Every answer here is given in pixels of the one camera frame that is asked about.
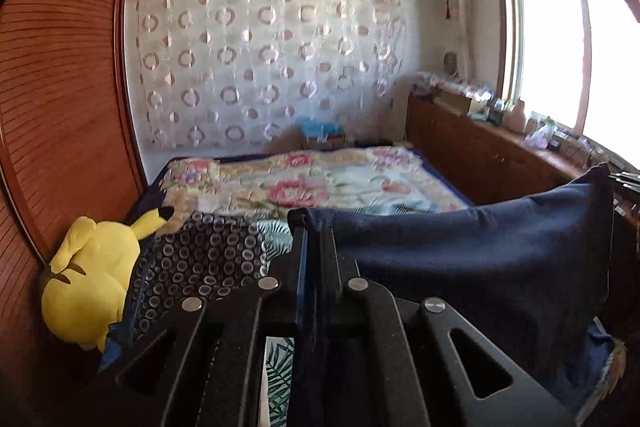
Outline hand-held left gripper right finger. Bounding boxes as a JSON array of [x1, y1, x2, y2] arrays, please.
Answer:
[[290, 228, 577, 427]]

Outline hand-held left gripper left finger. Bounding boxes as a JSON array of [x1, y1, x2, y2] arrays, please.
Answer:
[[75, 227, 309, 427]]

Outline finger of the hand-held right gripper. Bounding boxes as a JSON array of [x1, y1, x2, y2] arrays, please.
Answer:
[[607, 171, 640, 220]]

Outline navy blue printed T-shirt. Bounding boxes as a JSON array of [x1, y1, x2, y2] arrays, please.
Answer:
[[287, 163, 617, 427]]

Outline floral blanket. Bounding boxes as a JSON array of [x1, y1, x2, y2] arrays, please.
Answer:
[[162, 145, 474, 234]]

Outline dark circle-patterned cloth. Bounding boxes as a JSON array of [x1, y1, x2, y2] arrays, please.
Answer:
[[99, 212, 274, 360]]

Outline leaf-print sheet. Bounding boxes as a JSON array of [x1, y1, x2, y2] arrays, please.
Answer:
[[257, 219, 297, 427]]

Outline pink thermos jug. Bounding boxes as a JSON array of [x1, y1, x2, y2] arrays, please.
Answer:
[[509, 99, 527, 133]]

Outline small brown box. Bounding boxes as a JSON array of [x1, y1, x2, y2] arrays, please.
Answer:
[[302, 133, 347, 152]]

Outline blue crumpled cloth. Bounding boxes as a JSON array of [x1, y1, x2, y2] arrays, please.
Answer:
[[298, 117, 341, 140]]

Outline wooden sideboard cabinet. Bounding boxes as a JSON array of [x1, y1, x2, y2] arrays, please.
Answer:
[[405, 91, 640, 233]]

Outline wooden framed window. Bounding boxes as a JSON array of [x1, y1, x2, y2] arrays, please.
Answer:
[[494, 0, 640, 170]]

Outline open cardboard box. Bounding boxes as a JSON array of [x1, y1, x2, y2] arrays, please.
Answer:
[[436, 92, 474, 116]]

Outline folded floral cloth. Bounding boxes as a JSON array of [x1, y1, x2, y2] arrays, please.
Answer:
[[414, 73, 494, 102]]

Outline yellow plush toy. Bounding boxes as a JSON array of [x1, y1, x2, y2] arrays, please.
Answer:
[[41, 206, 174, 353]]

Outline circle-patterned sheer curtain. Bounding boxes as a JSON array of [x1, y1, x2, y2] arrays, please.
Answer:
[[127, 0, 409, 154]]

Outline wooden slatted wardrobe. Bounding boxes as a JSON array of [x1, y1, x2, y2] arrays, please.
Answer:
[[0, 0, 152, 358]]

